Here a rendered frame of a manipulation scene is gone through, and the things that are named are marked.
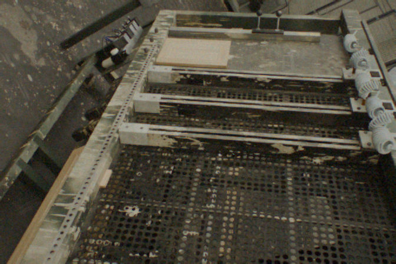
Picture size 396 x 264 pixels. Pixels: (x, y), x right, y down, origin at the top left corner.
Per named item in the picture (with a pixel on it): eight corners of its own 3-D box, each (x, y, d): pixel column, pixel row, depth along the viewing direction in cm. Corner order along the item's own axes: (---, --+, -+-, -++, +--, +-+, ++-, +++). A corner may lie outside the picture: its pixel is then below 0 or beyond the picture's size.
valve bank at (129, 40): (112, 22, 271) (141, 5, 261) (125, 39, 278) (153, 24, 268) (85, 58, 232) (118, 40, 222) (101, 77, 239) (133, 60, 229)
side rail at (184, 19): (177, 25, 292) (177, 10, 286) (336, 31, 278) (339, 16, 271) (176, 28, 288) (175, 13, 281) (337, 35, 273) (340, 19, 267)
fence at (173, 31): (170, 32, 269) (170, 26, 267) (318, 38, 257) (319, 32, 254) (168, 35, 265) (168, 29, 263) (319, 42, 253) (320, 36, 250)
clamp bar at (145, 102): (139, 102, 205) (133, 59, 190) (388, 119, 189) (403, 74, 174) (134, 114, 197) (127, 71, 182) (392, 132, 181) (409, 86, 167)
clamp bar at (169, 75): (151, 74, 226) (147, 34, 211) (376, 87, 210) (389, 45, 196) (147, 83, 218) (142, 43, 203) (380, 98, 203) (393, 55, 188)
